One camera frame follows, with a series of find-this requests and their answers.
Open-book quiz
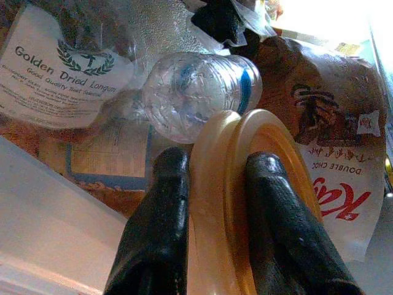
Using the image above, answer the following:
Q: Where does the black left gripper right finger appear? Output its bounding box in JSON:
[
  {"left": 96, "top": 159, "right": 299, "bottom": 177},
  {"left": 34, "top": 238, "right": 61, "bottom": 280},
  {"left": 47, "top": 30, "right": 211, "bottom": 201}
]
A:
[{"left": 244, "top": 152, "right": 366, "bottom": 295}]

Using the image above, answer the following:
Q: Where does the dried longan bag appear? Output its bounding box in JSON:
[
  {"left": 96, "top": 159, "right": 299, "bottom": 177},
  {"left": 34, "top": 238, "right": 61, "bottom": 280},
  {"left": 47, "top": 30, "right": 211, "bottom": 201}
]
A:
[{"left": 0, "top": 0, "right": 197, "bottom": 130}]

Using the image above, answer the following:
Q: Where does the orange lidded plastic container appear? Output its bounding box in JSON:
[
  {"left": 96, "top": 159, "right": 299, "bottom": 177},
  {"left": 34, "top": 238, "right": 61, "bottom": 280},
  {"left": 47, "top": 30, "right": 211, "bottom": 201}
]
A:
[{"left": 187, "top": 109, "right": 323, "bottom": 295}]

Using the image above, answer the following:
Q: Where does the clear plastic water bottle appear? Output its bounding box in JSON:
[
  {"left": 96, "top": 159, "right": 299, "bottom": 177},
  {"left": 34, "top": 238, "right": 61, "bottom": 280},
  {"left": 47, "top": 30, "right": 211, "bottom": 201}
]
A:
[{"left": 141, "top": 51, "right": 263, "bottom": 144}]

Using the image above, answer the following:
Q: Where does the double chocolate snack bag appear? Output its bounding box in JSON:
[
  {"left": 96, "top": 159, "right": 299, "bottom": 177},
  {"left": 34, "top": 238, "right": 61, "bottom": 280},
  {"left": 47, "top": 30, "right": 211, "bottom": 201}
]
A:
[{"left": 254, "top": 33, "right": 387, "bottom": 262}]

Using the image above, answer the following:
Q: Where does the orange box with blue frame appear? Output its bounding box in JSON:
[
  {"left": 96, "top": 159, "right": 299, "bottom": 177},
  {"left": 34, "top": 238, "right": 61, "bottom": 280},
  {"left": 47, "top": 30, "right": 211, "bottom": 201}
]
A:
[{"left": 36, "top": 122, "right": 154, "bottom": 216}]

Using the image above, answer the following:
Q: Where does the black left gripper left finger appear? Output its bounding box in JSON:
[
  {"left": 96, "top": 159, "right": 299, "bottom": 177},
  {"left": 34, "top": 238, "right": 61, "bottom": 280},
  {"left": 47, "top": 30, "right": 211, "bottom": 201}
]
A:
[{"left": 103, "top": 146, "right": 191, "bottom": 295}]

